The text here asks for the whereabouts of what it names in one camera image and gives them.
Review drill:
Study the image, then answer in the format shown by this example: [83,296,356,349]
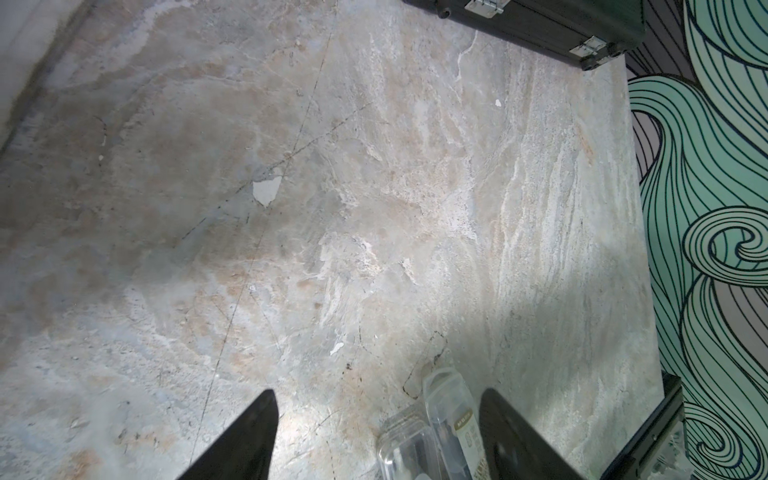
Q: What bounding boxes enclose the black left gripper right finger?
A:
[479,388,582,480]

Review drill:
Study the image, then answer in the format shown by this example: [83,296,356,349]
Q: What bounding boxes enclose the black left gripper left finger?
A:
[179,389,279,480]

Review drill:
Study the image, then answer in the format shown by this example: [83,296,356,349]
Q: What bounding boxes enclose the clear case gold label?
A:
[422,368,490,480]

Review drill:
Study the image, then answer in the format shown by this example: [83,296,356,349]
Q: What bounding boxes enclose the black ribbed hard case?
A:
[409,0,645,71]

